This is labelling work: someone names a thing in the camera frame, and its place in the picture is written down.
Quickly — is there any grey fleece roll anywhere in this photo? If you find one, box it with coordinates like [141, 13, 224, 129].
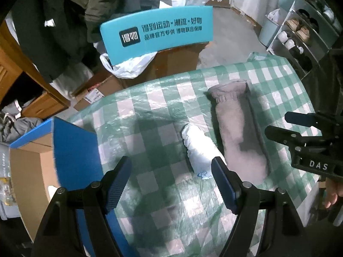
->
[205, 80, 271, 185]

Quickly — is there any black jacket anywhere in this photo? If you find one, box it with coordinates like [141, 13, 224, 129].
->
[11, 0, 92, 83]

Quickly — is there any blue rimmed cardboard box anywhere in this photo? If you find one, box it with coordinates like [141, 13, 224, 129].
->
[9, 117, 108, 247]

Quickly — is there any group of shoes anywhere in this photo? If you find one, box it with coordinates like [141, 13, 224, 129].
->
[277, 0, 335, 70]

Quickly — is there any labelled cardboard box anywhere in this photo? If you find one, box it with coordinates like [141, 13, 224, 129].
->
[71, 72, 126, 111]

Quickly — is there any white shoe rack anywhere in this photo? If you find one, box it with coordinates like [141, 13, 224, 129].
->
[265, 0, 341, 78]

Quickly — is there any white cloth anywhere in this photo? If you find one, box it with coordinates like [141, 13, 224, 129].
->
[51, 64, 94, 97]
[181, 124, 227, 180]

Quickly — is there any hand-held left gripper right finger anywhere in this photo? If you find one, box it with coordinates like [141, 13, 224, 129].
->
[211, 156, 307, 257]

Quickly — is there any green checked tablecloth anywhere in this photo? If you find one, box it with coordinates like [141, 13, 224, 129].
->
[66, 52, 325, 257]

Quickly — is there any grey hoodie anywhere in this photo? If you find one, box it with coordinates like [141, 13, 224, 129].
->
[0, 100, 43, 143]

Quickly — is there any small white bag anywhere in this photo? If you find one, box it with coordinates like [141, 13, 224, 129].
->
[265, 9, 282, 23]

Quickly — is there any light blue bin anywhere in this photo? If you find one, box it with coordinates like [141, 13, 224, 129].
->
[259, 16, 282, 47]

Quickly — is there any wooden cabinet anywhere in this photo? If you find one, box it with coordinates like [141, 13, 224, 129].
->
[0, 21, 71, 120]

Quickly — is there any white plastic bag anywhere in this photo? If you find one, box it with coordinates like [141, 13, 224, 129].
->
[100, 51, 158, 79]

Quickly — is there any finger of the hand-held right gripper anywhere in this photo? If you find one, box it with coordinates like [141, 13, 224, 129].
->
[284, 111, 338, 129]
[264, 125, 330, 150]

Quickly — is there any grey tote bag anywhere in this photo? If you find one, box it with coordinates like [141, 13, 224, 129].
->
[0, 142, 20, 220]

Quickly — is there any person's right hand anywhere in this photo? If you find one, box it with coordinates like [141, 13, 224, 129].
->
[323, 178, 343, 209]

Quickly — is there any olive jacket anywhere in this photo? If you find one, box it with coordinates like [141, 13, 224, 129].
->
[62, 0, 142, 43]

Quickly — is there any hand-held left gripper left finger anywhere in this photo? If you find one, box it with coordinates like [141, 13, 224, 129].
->
[31, 156, 132, 257]

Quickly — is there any brown cardboard box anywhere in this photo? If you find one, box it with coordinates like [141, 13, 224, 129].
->
[118, 41, 209, 87]

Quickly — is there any white hanging cloth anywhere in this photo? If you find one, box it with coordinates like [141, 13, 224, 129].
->
[51, 64, 94, 97]

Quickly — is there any turquoise printed box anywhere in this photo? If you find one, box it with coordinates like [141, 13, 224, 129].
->
[100, 5, 214, 67]

